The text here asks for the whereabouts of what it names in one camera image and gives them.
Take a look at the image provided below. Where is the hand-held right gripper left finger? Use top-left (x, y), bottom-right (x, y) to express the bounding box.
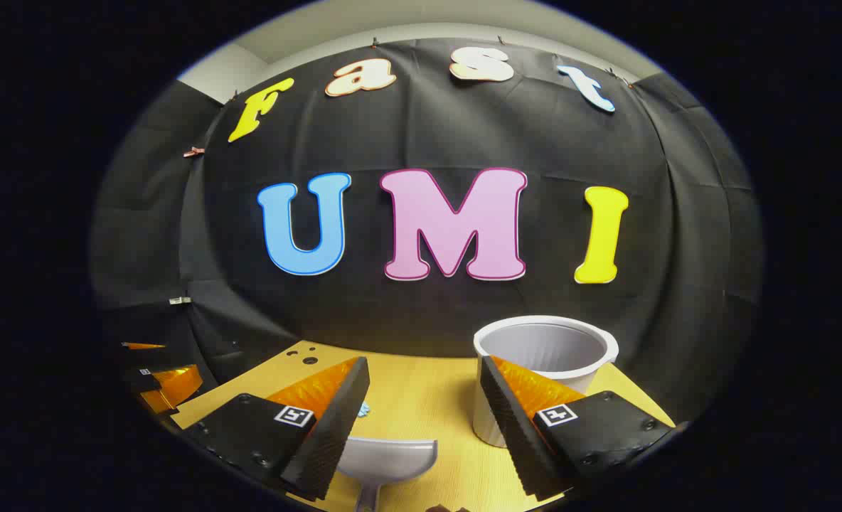
top-left (183, 356), bottom-right (371, 502)

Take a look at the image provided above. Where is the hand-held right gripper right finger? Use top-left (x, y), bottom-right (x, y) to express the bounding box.
top-left (479, 354), bottom-right (678, 498)

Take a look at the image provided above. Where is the gray plastic dustpan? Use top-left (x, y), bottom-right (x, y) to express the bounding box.
top-left (336, 437), bottom-right (438, 512)

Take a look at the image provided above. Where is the white ribbed garbage bin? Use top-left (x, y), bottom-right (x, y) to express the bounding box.
top-left (472, 315), bottom-right (619, 449)

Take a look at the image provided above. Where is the wooden desktop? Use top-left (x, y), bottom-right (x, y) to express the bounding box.
top-left (172, 340), bottom-right (678, 512)

